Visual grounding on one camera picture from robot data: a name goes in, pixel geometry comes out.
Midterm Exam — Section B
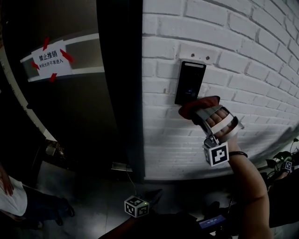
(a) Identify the black door frame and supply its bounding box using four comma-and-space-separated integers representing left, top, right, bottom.
96, 0, 146, 185

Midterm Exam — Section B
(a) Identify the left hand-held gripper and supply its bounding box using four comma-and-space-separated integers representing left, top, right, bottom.
124, 189, 164, 218

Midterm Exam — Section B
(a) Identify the black wristband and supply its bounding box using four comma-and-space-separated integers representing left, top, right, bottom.
228, 151, 249, 159

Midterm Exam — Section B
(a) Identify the green potted plant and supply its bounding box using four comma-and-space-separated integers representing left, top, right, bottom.
265, 138, 299, 185

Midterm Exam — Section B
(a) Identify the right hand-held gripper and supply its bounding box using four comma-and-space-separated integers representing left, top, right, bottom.
194, 105, 245, 167

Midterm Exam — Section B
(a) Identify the person's dark clothing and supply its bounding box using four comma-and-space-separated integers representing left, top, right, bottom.
98, 209, 212, 239

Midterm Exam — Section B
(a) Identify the blue screen device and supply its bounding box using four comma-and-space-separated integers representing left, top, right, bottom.
198, 215, 227, 231

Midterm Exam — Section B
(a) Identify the black panel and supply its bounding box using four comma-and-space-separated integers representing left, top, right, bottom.
0, 77, 47, 187

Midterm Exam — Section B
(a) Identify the white wall mounting plate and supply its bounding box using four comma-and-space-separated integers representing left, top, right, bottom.
179, 44, 219, 65

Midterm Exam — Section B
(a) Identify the red cloth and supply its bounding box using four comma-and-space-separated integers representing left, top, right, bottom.
178, 95, 221, 126

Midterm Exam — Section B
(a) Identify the white paper notice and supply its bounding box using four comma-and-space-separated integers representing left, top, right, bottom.
31, 40, 73, 80

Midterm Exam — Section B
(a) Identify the dark glass door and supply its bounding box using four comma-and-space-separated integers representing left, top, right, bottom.
2, 0, 117, 169

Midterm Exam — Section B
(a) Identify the metal floor door plate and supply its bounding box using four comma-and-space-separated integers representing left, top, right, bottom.
111, 161, 133, 172

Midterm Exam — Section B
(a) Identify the person's right forearm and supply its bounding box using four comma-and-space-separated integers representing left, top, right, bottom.
228, 140, 272, 230

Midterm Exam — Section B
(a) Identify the thin white cable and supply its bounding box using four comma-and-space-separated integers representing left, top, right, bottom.
126, 166, 138, 197

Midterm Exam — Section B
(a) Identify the person's right hand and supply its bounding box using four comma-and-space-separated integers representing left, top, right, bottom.
206, 109, 240, 153

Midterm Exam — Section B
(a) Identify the black wall access reader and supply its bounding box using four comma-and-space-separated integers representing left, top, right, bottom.
174, 61, 207, 106

